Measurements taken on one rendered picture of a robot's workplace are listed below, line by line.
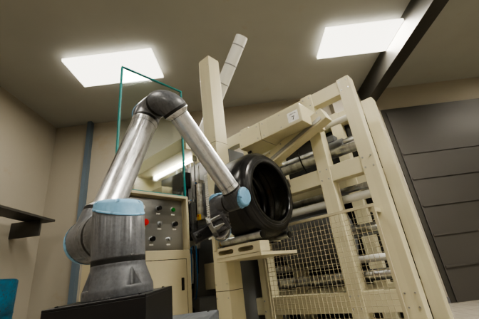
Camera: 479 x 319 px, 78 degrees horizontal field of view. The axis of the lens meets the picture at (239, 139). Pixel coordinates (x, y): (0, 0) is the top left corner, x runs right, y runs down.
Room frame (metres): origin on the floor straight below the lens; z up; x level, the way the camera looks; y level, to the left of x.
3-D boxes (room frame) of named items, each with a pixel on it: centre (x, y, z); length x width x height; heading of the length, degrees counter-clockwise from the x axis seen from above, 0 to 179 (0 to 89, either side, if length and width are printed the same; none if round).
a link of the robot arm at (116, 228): (0.92, 0.41, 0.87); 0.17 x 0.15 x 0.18; 49
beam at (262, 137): (2.15, -0.31, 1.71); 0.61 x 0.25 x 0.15; 50
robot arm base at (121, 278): (0.92, 0.40, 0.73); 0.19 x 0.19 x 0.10
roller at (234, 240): (1.89, 0.07, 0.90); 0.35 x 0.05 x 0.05; 50
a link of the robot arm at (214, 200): (1.47, 0.14, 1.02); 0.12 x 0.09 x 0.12; 49
